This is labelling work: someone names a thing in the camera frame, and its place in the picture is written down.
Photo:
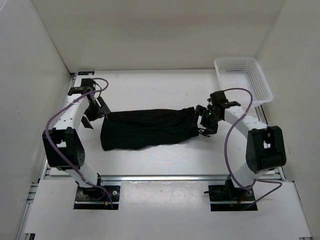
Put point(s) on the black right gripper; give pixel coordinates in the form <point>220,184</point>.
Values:
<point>211,129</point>

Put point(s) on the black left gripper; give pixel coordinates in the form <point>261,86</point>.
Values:
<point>102,111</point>

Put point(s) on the black shorts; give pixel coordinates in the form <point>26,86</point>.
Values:
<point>138,129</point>

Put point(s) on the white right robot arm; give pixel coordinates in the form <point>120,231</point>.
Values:
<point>265,149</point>

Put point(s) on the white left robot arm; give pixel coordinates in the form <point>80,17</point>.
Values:
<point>63,147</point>

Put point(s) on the small blue label sticker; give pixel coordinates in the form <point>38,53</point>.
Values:
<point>86,73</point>

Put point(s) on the white plastic mesh basket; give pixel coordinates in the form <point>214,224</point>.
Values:
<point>246,73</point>

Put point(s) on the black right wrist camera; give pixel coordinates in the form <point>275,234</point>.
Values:
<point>219,99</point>

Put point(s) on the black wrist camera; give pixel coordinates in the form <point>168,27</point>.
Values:
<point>219,99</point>
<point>87,85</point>

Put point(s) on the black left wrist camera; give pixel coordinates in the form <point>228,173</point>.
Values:
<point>87,85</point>

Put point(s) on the aluminium table edge rail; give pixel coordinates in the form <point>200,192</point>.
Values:
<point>140,178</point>

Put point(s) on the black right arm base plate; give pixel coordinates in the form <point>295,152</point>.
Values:
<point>228,198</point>

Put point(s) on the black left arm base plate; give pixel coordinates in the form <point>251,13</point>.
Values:
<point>97,199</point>

